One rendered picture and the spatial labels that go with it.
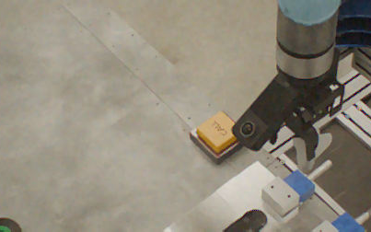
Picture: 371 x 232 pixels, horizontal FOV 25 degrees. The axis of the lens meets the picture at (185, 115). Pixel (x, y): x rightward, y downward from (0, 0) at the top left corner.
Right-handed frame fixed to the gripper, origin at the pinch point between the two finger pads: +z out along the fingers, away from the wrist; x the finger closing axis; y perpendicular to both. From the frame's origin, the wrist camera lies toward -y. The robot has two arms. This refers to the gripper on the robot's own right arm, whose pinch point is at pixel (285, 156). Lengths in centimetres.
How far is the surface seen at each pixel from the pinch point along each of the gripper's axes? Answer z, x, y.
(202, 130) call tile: 17.2, 22.5, 1.4
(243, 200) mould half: 11.9, 3.9, -5.0
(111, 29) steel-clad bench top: 21, 57, 6
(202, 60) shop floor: 101, 96, 58
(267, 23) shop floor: 101, 94, 85
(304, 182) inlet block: 10.5, -0.6, 4.0
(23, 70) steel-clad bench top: 21, 60, -14
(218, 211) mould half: 12.2, 5.1, -9.2
